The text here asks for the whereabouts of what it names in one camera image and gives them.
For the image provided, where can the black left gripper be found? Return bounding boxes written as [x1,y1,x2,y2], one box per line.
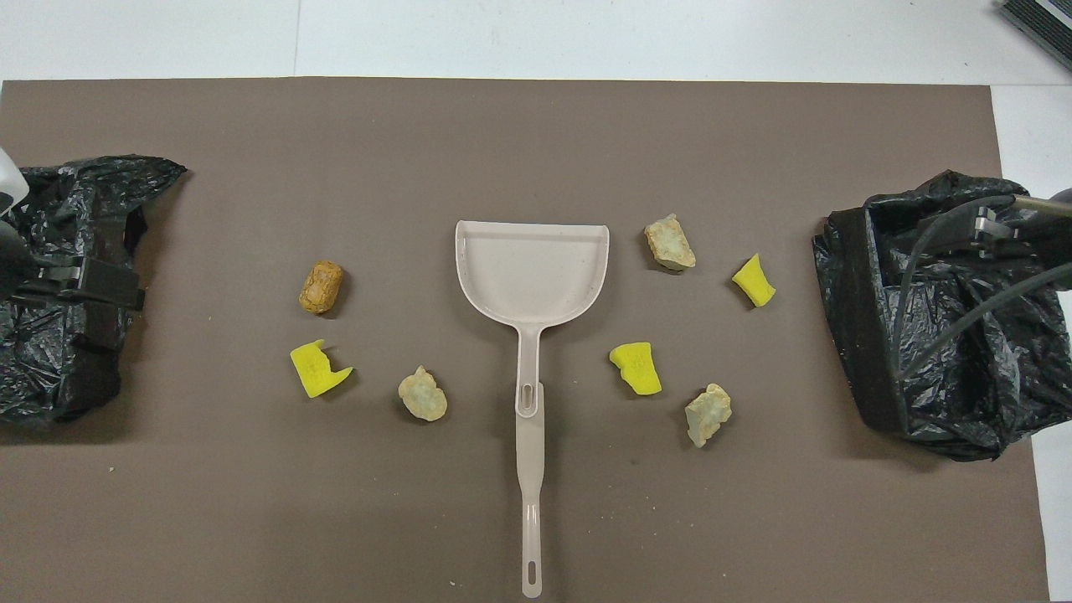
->
[0,239,146,312]

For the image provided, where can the dark ribbed metal object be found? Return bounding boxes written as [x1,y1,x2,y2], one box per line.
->
[997,0,1072,72]

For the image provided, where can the pale orange layered sponge chunk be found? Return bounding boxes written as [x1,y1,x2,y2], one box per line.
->
[397,365,449,423]

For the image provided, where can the black plastic bin bag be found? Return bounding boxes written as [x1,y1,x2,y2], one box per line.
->
[812,170,1072,462]
[0,155,188,430]

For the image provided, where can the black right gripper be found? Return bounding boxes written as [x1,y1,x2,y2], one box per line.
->
[915,205,1039,255]

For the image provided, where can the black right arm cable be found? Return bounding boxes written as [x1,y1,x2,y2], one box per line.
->
[889,197,1072,382]

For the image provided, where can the beige hand brush black bristles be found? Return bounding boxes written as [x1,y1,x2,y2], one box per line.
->
[514,382,547,599]

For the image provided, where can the beige plastic dustpan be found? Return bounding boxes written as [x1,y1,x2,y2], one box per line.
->
[455,220,611,420]

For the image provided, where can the notched yellow sponge piece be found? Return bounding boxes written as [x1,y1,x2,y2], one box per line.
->
[289,338,355,399]

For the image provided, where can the brown sponge chunk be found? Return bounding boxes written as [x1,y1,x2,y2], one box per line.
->
[298,260,345,317]

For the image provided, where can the brown table mat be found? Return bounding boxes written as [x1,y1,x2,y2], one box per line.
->
[0,77,1052,603]

